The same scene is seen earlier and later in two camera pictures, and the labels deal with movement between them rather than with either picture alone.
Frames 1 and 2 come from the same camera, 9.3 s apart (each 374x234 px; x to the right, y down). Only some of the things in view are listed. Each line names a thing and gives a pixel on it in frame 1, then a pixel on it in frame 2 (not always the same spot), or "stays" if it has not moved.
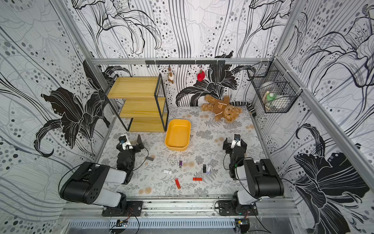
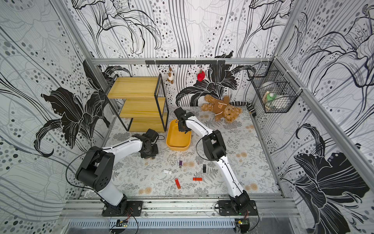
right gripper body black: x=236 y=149 → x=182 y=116
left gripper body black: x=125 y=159 → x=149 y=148
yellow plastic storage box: x=177 y=135 stays
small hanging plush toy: x=171 y=75 stays
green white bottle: x=271 y=96 stays
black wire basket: x=275 y=90 stays
